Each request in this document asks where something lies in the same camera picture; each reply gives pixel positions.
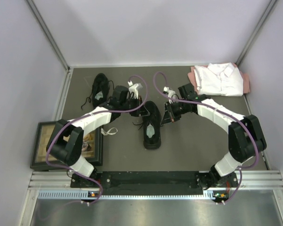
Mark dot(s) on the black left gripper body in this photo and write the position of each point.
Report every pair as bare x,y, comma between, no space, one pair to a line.
132,105

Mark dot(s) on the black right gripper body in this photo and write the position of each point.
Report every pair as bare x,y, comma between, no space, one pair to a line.
177,109

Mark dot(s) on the black shoe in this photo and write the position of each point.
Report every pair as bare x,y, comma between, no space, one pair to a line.
151,127
100,90

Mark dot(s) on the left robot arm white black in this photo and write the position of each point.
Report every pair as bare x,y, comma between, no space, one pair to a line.
66,141

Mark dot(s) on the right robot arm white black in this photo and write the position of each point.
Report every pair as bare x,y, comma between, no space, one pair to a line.
245,136

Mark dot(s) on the white ribbon loop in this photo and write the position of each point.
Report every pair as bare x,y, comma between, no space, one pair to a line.
110,132

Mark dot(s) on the white folded shirt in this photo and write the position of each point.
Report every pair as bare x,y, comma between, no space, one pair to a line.
217,80

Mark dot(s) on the black framed compartment box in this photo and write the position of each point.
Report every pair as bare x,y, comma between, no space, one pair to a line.
93,152

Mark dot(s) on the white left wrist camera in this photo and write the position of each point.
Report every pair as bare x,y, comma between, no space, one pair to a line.
134,89

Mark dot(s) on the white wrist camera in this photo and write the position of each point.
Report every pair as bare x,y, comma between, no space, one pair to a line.
171,94
134,89

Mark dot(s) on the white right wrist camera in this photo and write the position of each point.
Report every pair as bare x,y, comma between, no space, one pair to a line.
171,94

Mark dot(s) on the black base plate strip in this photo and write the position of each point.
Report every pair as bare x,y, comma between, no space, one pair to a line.
161,182

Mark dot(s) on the white slotted cable duct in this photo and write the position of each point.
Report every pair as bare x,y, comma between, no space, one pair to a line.
89,195

